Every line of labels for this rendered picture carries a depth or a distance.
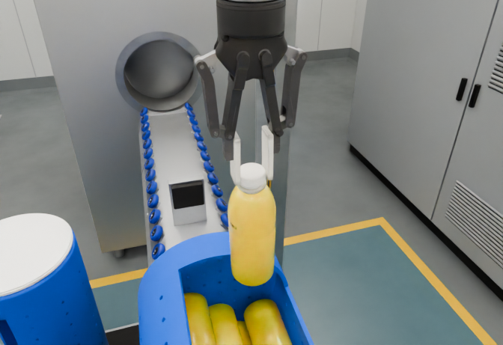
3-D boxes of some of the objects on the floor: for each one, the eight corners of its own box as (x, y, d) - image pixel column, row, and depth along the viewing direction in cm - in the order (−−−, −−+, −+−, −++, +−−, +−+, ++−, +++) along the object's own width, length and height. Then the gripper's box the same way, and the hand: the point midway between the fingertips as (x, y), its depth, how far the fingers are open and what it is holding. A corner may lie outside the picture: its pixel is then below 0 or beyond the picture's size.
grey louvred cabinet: (397, 141, 353) (437, -41, 277) (682, 367, 178) (1001, 43, 102) (342, 150, 340) (368, -38, 264) (591, 405, 164) (882, 62, 89)
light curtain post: (274, 331, 193) (293, -74, 105) (278, 341, 189) (302, -73, 100) (262, 334, 192) (272, -73, 103) (266, 344, 187) (279, -73, 98)
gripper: (310, -15, 48) (298, 155, 60) (168, -8, 44) (187, 171, 56) (337, -4, 41) (318, 182, 54) (176, 5, 38) (195, 203, 50)
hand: (251, 156), depth 53 cm, fingers closed on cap, 4 cm apart
